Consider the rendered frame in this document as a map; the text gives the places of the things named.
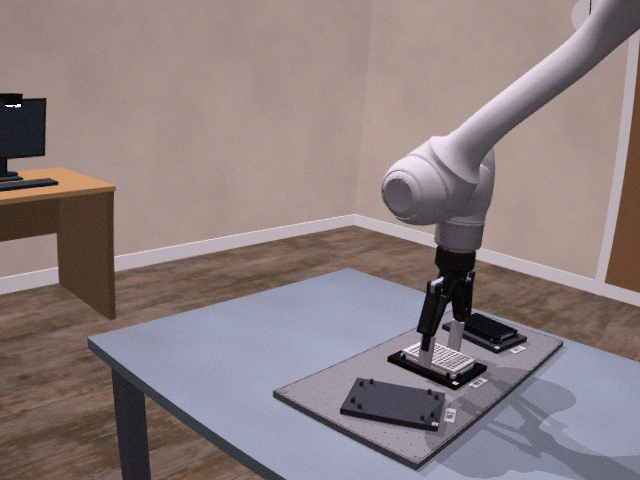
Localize black well plate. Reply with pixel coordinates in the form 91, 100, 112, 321
464, 313, 518, 344

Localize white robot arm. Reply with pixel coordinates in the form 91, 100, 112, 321
381, 0, 640, 253

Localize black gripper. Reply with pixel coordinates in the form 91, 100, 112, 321
417, 245, 476, 369

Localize black rectangular plate nest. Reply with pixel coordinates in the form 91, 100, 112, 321
387, 350, 487, 390

